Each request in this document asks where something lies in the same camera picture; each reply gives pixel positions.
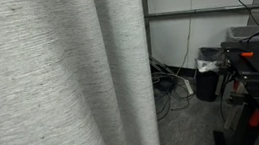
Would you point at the white power strip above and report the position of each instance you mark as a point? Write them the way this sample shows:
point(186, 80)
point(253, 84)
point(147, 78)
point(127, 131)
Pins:
point(188, 86)

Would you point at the grey woven curtain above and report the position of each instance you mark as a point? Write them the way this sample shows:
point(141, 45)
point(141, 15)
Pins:
point(75, 72)

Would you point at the black trash bin with liner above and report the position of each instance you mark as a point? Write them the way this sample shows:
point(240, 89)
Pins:
point(208, 63)

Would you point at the metal wall rail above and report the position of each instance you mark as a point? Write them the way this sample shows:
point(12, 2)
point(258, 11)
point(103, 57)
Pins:
point(200, 11)

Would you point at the grey plastic bin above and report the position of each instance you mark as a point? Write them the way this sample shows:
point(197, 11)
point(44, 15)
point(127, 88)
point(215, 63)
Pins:
point(239, 33)

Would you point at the upper orange-handled clamp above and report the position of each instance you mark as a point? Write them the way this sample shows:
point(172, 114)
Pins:
point(238, 52)

